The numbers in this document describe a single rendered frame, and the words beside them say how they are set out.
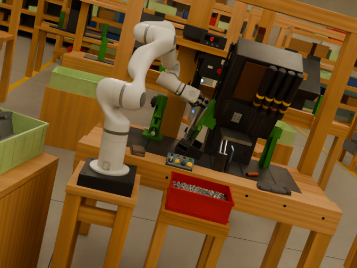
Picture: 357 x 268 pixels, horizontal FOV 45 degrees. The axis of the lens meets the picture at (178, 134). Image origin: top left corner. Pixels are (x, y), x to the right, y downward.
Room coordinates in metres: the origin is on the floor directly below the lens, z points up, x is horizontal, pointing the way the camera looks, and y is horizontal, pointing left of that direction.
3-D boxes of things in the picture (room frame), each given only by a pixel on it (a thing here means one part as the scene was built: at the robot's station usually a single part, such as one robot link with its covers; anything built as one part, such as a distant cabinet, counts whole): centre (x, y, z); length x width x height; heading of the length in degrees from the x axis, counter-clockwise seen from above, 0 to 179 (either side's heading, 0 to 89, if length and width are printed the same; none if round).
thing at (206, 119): (2.47, -0.16, 1.17); 0.13 x 0.12 x 0.20; 92
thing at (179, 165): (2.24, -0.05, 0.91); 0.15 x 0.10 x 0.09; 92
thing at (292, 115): (2.91, -0.21, 1.23); 1.30 x 0.05 x 0.09; 92
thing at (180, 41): (2.80, -0.22, 1.52); 0.90 x 0.25 x 0.04; 92
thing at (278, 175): (2.54, -0.23, 0.89); 1.10 x 0.42 x 0.02; 92
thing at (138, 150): (2.25, 0.19, 0.91); 0.10 x 0.08 x 0.03; 13
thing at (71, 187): (1.90, 0.27, 0.83); 0.32 x 0.32 x 0.04; 6
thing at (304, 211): (2.26, -0.24, 0.82); 1.50 x 0.14 x 0.15; 92
